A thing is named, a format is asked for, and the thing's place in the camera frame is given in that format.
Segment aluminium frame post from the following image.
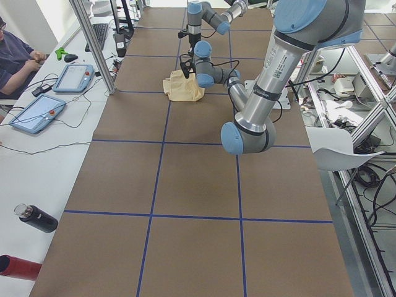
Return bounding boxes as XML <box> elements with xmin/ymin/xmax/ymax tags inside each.
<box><xmin>69</xmin><ymin>0</ymin><xmax>116</xmax><ymax>95</ymax></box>

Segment blue teach pendant near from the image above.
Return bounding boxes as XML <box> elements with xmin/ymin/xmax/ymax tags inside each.
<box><xmin>9</xmin><ymin>94</ymin><xmax>66</xmax><ymax>134</ymax></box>

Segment blue teach pendant far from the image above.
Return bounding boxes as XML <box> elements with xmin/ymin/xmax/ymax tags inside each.
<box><xmin>52</xmin><ymin>64</ymin><xmax>95</xmax><ymax>93</ymax></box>

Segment black keyboard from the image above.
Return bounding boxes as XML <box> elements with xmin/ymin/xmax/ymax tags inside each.
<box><xmin>91</xmin><ymin>24</ymin><xmax>109</xmax><ymax>50</ymax></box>

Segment beige long-sleeve printed shirt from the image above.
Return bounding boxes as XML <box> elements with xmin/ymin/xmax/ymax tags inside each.
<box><xmin>162</xmin><ymin>70</ymin><xmax>205</xmax><ymax>102</ymax></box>

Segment black bottle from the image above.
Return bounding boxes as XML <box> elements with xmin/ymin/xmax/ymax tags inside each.
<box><xmin>14</xmin><ymin>204</ymin><xmax>58</xmax><ymax>233</ymax></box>

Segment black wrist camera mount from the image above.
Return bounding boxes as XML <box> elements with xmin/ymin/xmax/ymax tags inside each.
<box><xmin>180</xmin><ymin>61</ymin><xmax>191</xmax><ymax>79</ymax></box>
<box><xmin>178</xmin><ymin>29</ymin><xmax>189</xmax><ymax>39</ymax></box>

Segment red bottle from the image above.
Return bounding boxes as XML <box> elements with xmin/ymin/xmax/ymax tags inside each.
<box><xmin>1</xmin><ymin>255</ymin><xmax>42</xmax><ymax>281</ymax></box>

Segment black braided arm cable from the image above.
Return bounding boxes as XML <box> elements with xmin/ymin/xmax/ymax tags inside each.
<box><xmin>178</xmin><ymin>54</ymin><xmax>241</xmax><ymax>84</ymax></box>

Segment white plastic chair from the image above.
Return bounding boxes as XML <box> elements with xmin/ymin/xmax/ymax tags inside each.
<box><xmin>306</xmin><ymin>127</ymin><xmax>384</xmax><ymax>171</ymax></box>

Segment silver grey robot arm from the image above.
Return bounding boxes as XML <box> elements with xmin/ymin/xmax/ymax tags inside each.
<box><xmin>187</xmin><ymin>0</ymin><xmax>366</xmax><ymax>155</ymax></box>
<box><xmin>178</xmin><ymin>0</ymin><xmax>248</xmax><ymax>57</ymax></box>

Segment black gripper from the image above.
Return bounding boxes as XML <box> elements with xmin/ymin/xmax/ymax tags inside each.
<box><xmin>187</xmin><ymin>33</ymin><xmax>200</xmax><ymax>56</ymax></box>
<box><xmin>187</xmin><ymin>61</ymin><xmax>196</xmax><ymax>73</ymax></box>

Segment seated person in blue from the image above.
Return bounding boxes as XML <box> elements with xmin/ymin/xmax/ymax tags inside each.
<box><xmin>1</xmin><ymin>19</ymin><xmax>48</xmax><ymax>100</ymax></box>

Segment blue teach pendant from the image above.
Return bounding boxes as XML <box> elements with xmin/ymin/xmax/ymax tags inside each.
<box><xmin>9</xmin><ymin>94</ymin><xmax>66</xmax><ymax>134</ymax></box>
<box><xmin>52</xmin><ymin>64</ymin><xmax>95</xmax><ymax>93</ymax></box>

